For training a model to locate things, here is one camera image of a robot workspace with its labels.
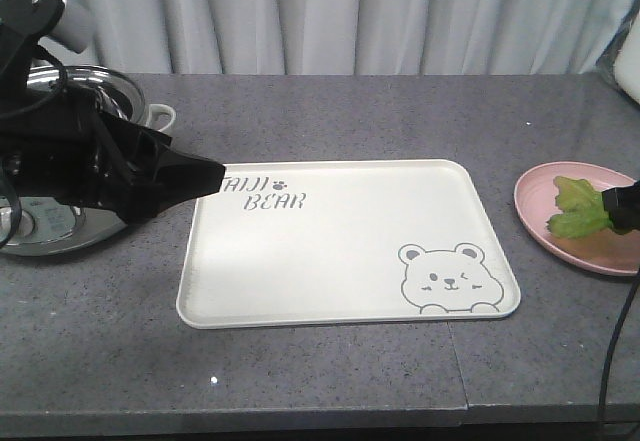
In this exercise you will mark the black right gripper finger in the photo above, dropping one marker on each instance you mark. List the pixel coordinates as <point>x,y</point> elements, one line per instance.
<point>622,206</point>

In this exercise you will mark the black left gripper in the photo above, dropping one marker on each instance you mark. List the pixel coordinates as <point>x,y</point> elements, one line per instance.
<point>63,145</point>

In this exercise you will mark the green lettuce leaf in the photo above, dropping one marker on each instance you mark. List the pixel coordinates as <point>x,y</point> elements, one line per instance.
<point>581,210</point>

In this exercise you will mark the pink round plate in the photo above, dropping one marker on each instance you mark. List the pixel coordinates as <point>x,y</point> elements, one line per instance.
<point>604,252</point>

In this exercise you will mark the cream bear print serving tray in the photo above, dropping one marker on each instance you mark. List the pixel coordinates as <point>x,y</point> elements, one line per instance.
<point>304,243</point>

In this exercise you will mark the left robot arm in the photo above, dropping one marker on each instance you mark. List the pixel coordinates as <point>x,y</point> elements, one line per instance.
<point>25,65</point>

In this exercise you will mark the pale green electric cooking pot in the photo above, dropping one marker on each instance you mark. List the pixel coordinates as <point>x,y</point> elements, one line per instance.
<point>48,227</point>

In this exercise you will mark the white pleated curtain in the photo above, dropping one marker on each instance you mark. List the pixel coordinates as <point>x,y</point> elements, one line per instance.
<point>336,37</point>

